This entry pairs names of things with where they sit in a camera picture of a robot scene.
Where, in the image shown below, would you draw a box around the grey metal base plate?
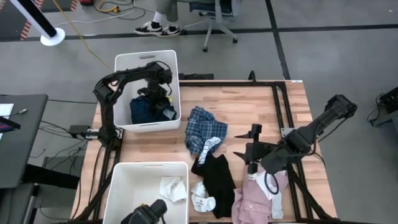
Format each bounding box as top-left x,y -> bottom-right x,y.
280,126 -> 295,138

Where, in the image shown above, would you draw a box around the black floor cables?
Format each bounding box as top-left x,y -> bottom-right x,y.
29,119 -> 94,175

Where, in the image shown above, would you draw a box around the white black pole with base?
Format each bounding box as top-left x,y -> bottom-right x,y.
9,0 -> 66,47

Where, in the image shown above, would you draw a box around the yellow cable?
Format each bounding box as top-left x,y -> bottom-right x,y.
51,0 -> 121,68

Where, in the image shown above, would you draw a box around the blue plaid shirt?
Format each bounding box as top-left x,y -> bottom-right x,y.
185,105 -> 229,156

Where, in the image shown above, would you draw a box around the white sock with print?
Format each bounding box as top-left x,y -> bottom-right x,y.
190,181 -> 217,213

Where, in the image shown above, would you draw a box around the black mat hazard striped edge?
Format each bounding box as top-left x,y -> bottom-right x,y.
0,0 -> 79,42

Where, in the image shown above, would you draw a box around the white paper sheet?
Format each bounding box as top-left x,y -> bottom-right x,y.
0,103 -> 15,119

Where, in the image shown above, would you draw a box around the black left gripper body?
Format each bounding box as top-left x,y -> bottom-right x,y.
137,88 -> 172,116

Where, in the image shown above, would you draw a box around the black garment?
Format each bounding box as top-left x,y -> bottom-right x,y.
190,153 -> 237,220

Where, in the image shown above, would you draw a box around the navy polka dot shirt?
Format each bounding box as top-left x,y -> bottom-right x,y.
129,96 -> 177,125

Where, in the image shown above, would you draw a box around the black aluminium frame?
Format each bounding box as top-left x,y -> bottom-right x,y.
73,70 -> 338,224

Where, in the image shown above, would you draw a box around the black desk base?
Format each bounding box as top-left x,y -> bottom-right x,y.
0,164 -> 80,224

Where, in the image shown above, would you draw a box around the black desk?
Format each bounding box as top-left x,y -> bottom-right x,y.
0,94 -> 49,190

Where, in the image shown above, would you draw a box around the white plastic bin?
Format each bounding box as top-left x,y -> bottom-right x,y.
102,161 -> 190,224
113,49 -> 182,133

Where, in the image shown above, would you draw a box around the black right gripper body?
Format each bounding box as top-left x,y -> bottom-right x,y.
244,123 -> 275,175

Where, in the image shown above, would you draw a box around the dark tablet device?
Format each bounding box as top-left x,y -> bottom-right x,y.
0,116 -> 22,133

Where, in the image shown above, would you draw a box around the pink shirt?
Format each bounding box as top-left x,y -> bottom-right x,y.
231,169 -> 290,224

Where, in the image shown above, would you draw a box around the white cable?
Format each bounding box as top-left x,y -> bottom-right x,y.
54,7 -> 137,27

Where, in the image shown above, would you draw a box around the black device with yellow mark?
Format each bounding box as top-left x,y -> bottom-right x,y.
120,198 -> 169,224

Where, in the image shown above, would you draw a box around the white long garment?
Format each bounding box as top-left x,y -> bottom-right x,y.
255,170 -> 284,220

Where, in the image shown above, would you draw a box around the person's black white sneaker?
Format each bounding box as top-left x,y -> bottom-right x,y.
156,24 -> 181,38
134,21 -> 164,35

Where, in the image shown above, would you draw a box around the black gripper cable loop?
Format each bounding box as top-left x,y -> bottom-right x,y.
154,60 -> 174,96
263,170 -> 280,196

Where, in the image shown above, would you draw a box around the black power box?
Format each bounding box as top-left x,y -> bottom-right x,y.
68,124 -> 101,140

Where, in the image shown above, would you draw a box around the black bar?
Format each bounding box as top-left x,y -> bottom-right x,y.
178,73 -> 215,80

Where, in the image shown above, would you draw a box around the person's leg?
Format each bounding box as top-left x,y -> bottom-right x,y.
153,0 -> 180,28

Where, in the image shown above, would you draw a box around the grey office chair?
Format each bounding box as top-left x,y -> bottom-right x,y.
180,0 -> 239,53

